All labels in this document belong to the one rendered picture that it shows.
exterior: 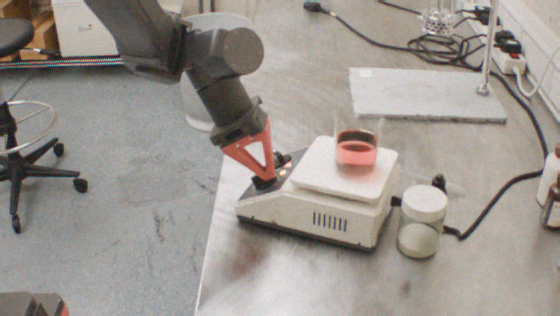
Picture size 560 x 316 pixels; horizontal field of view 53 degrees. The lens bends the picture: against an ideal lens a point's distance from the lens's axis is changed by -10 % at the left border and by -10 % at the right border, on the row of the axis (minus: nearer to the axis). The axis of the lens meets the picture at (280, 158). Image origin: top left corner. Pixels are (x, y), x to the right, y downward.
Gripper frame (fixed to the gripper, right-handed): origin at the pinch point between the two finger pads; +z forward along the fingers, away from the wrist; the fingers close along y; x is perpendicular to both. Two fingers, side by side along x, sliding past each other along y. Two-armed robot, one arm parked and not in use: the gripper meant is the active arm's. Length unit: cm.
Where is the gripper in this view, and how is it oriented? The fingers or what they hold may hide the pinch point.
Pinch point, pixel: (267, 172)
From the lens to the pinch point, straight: 83.8
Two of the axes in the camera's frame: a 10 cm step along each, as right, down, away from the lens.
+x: -8.8, 4.3, 2.0
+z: 4.7, 8.3, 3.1
